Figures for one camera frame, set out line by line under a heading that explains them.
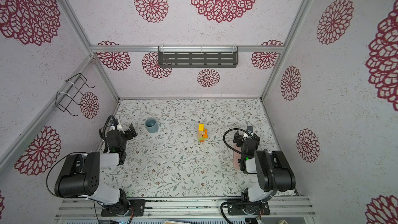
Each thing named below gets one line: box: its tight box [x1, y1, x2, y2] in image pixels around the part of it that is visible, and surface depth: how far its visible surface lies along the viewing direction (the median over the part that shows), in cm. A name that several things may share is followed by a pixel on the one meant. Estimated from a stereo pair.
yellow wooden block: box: [198, 123, 205, 132], surface depth 91 cm
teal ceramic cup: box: [145, 118, 159, 134], surface depth 102 cm
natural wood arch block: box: [197, 130, 206, 138], surface depth 94 cm
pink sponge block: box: [233, 145, 243, 171], surface depth 87 cm
